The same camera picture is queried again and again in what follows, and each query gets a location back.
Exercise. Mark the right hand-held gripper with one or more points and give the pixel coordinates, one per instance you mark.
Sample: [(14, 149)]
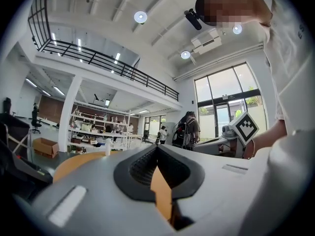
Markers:
[(244, 129)]

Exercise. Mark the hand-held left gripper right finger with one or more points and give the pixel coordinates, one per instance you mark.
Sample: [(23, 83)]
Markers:
[(221, 193)]

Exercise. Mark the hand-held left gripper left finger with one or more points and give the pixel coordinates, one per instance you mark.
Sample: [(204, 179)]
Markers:
[(98, 200)]

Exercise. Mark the person's right forearm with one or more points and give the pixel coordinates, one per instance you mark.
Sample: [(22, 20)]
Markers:
[(269, 138)]

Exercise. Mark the cardboard box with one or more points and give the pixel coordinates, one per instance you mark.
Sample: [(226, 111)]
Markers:
[(45, 147)]

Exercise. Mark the large glass window door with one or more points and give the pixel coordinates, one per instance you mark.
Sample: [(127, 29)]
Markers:
[(229, 102)]

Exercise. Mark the white shelving rack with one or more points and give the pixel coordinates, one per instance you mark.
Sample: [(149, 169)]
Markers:
[(103, 126)]

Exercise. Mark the person's white shirt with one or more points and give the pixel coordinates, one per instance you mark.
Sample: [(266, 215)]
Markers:
[(290, 58)]

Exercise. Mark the round ceiling lamp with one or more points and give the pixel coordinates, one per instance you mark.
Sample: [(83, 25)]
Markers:
[(140, 17), (185, 54), (237, 29)]

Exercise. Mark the white ceiling air conditioner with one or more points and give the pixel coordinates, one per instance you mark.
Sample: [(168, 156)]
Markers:
[(205, 42)]

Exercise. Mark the black office chair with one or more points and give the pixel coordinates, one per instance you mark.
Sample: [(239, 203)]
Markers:
[(36, 122)]

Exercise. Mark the person's head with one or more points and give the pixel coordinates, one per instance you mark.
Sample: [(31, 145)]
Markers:
[(233, 4)]

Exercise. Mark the black balcony railing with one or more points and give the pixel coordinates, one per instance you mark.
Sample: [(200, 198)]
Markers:
[(103, 60)]

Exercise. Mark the black frame rack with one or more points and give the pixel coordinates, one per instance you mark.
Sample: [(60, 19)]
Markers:
[(14, 134)]

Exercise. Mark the black head-mounted camera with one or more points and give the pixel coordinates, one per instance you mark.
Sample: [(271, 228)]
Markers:
[(193, 20)]

